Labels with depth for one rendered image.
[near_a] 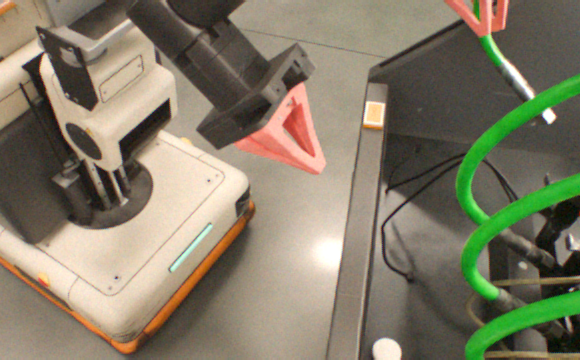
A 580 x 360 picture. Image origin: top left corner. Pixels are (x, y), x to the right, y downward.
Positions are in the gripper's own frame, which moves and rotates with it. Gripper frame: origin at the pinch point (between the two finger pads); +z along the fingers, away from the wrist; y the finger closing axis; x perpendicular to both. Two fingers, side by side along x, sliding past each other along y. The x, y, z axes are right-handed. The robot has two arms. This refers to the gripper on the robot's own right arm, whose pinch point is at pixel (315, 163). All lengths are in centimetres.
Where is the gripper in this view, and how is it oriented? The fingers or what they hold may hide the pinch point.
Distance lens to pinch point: 47.4
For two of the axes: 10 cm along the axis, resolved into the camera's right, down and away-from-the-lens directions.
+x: 4.2, -7.1, 5.7
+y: 6.3, -2.3, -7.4
